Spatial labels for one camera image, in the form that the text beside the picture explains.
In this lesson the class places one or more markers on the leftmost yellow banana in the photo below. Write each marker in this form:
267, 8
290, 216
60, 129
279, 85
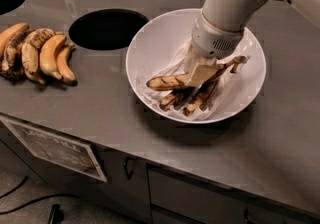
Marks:
7, 34

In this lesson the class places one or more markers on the framed landfill sign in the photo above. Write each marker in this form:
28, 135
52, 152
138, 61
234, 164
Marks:
57, 149

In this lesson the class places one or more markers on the dark banana in bowl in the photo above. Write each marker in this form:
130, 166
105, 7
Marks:
202, 96
175, 99

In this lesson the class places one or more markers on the black object on floor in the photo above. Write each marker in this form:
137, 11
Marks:
56, 215

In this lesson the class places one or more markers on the middle dark banana in bowl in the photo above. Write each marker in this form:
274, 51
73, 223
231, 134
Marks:
175, 99

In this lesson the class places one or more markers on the spotted yellow brown banana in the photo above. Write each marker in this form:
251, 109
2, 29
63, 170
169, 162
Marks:
30, 53

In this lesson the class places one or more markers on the black drawer handle right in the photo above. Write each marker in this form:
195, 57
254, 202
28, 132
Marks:
246, 217

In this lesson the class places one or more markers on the dark brown overripe banana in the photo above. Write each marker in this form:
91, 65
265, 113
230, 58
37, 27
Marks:
11, 67

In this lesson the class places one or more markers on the lower dark banana in bowl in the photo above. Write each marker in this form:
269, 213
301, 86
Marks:
202, 96

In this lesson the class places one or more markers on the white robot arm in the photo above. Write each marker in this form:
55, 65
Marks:
219, 27

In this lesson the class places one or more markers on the bright yellow banana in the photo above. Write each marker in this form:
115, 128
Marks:
48, 54

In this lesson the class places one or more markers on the small yellow banana right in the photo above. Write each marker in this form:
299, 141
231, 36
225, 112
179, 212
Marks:
67, 74

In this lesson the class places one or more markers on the black cabinet handle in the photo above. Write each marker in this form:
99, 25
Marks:
127, 171

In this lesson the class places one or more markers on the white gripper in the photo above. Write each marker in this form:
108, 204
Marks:
212, 39

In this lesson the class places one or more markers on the white bowl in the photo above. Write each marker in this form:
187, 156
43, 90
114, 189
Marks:
161, 37

